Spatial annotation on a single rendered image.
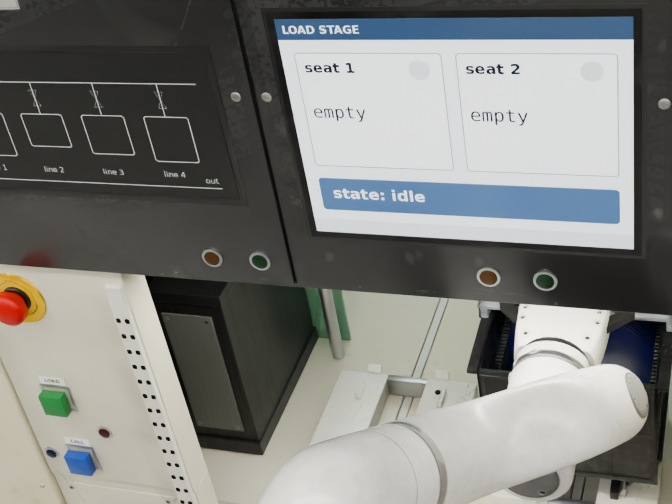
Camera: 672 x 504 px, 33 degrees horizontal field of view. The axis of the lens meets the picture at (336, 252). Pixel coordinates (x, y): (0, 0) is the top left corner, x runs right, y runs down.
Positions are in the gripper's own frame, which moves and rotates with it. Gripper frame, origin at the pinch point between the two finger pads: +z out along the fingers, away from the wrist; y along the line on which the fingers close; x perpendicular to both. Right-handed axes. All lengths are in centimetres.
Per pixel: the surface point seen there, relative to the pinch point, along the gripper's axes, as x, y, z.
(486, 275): 23.8, -2.7, -29.8
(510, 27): 48, 1, -30
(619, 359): -14.3, 5.1, 1.9
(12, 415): -3, -62, -29
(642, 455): -20.2, 8.8, -8.5
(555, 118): 39.8, 4.0, -29.6
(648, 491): -29.7, 9.4, -5.8
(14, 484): -16, -67, -29
